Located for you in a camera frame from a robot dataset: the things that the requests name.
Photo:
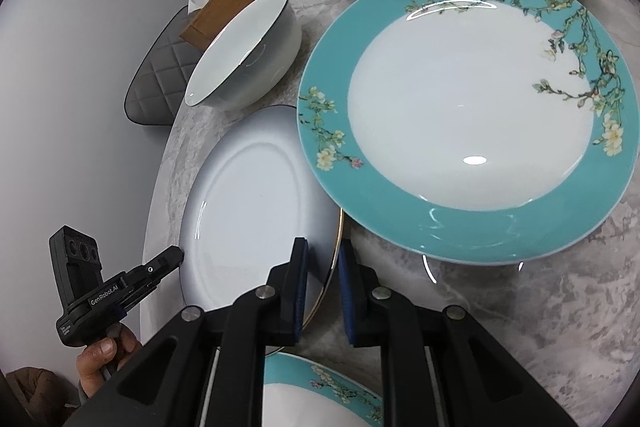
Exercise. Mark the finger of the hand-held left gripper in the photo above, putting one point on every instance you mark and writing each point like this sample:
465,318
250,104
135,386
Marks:
157,264

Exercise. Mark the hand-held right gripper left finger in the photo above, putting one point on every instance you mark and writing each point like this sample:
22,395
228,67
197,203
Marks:
300,292

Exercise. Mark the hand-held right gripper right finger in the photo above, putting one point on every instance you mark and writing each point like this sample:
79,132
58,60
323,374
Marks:
346,302

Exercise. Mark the white plate with gold rim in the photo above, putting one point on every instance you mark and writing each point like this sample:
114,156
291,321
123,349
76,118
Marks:
250,212

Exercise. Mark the person's left forearm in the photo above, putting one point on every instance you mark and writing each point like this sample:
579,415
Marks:
37,394

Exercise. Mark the person's left hand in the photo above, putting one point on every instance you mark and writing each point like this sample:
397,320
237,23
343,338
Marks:
95,362

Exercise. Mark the small teal floral plate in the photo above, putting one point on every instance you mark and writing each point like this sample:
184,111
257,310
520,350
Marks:
320,399

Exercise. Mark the grey quilted chair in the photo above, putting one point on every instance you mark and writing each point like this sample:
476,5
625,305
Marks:
160,67

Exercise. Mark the large teal floral plate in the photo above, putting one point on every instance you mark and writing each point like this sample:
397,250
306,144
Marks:
465,117

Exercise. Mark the deep white bowl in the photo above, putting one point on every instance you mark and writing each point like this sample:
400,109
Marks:
235,52

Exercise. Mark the wooden tissue box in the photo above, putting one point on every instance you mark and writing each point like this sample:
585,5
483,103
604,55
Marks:
225,7

